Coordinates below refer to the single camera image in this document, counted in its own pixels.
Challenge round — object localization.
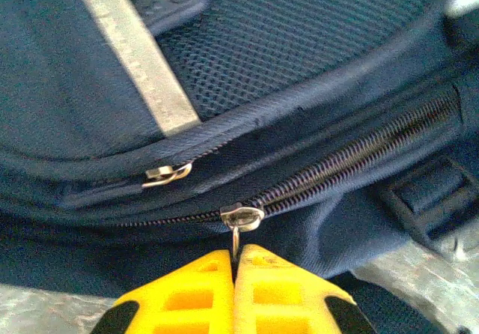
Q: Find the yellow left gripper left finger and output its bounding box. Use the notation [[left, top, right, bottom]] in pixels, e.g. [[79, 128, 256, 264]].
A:
[[89, 249, 235, 334]]

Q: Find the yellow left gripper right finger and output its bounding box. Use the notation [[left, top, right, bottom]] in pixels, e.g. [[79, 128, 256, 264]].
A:
[[234, 243, 379, 334]]

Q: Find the navy blue backpack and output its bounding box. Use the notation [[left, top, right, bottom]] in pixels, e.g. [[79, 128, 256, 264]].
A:
[[0, 0, 479, 334]]

